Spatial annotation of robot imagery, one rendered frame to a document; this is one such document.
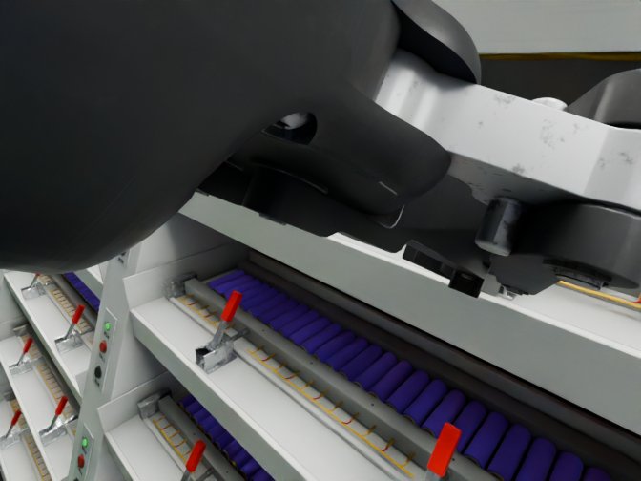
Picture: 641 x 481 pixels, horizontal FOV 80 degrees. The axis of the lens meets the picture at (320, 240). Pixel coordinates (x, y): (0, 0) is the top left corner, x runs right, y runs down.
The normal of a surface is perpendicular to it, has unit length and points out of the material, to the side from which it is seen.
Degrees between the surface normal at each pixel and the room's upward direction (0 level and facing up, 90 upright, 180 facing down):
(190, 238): 90
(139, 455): 20
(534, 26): 110
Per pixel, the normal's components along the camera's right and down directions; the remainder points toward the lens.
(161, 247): 0.73, 0.29
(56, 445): 0.02, -0.92
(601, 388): -0.68, 0.28
